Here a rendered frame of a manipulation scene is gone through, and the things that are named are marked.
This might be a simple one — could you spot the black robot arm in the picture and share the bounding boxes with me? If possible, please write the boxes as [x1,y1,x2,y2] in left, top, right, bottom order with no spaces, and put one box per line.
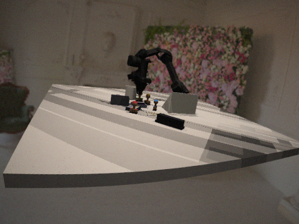
[127,47,189,93]

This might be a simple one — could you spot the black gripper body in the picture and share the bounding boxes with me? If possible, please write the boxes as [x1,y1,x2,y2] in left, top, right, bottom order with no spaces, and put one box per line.
[131,68,151,84]

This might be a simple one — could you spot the red-handled rubber stamp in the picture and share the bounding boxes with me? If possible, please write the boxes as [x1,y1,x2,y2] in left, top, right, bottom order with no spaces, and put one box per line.
[129,101,138,114]

